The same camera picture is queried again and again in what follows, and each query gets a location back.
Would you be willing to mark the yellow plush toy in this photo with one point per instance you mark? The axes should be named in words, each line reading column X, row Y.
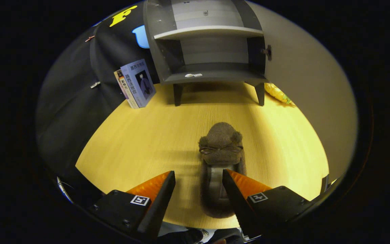
column 276, row 93

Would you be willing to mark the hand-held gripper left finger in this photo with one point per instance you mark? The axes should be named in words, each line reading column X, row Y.
column 159, row 206

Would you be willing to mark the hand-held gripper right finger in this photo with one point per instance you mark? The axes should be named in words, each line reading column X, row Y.
column 237, row 203

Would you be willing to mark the pink clip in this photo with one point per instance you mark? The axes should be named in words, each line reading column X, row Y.
column 90, row 38

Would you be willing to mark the silver clip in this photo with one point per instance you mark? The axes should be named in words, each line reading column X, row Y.
column 95, row 84

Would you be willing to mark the blue paperback book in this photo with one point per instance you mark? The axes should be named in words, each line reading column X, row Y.
column 141, row 84

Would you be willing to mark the grey shoe cabinet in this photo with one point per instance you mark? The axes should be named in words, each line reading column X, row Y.
column 212, row 73

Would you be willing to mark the black backdrop cloth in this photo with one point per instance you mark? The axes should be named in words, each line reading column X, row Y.
column 73, row 101

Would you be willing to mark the beige paperback book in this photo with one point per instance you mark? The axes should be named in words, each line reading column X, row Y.
column 122, row 86

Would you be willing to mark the brown plush shoe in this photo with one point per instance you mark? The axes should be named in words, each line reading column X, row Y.
column 220, row 142

